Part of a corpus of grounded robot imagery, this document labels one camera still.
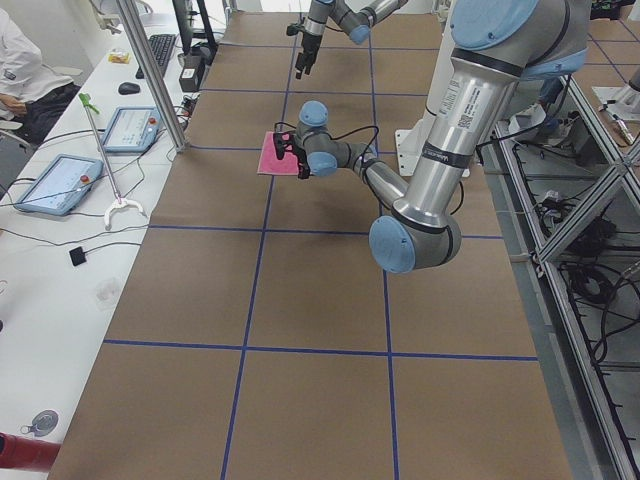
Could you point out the black keyboard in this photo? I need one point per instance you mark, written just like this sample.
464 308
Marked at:
162 47

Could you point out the aluminium frame post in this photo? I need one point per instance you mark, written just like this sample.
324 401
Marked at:
142 50

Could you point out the white reacher grabber tool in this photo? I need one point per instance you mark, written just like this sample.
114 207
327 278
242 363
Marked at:
120 202

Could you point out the near blue teach pendant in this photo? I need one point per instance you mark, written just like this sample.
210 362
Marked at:
61 186

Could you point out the black computer mouse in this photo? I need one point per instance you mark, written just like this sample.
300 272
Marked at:
128 88

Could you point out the seated person white shirt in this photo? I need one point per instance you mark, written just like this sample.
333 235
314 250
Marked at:
32 93

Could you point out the far blue teach pendant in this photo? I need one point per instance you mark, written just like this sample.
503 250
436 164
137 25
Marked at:
131 130

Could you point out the silver round tape dispenser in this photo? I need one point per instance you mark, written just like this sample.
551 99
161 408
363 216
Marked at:
42 424

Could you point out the small black square pad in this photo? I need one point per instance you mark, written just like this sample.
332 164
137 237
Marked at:
78 256

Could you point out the aluminium side frame rail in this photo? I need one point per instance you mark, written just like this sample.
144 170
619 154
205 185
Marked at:
572 176

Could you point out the black box with label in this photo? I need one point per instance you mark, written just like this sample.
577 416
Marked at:
195 67

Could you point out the yellow snack packet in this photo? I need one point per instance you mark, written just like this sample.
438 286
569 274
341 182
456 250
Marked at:
119 56

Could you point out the blue teach pendant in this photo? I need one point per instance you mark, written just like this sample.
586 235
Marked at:
131 130
61 186

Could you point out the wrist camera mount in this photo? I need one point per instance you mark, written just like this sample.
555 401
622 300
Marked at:
284 145
294 29

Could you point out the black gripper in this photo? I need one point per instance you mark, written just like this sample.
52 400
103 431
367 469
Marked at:
301 158
308 43

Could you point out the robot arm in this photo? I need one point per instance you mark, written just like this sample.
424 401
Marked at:
495 44
356 25

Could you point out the red cylinder object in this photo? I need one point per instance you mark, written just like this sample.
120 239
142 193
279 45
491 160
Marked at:
27 454

